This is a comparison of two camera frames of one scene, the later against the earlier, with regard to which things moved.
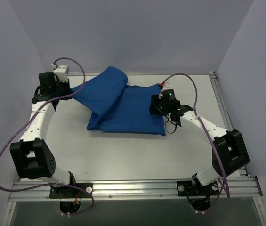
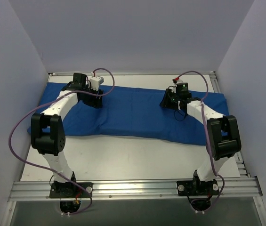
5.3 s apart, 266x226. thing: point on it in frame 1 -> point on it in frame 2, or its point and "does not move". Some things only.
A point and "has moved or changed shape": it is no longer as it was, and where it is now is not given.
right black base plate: x=192 y=188 does not move
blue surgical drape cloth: x=119 y=107 has moved or changed shape
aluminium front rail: x=230 y=189 does not move
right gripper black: x=154 y=108 -> x=168 y=100
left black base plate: x=63 y=192 does not move
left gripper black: x=64 y=87 -> x=95 y=100
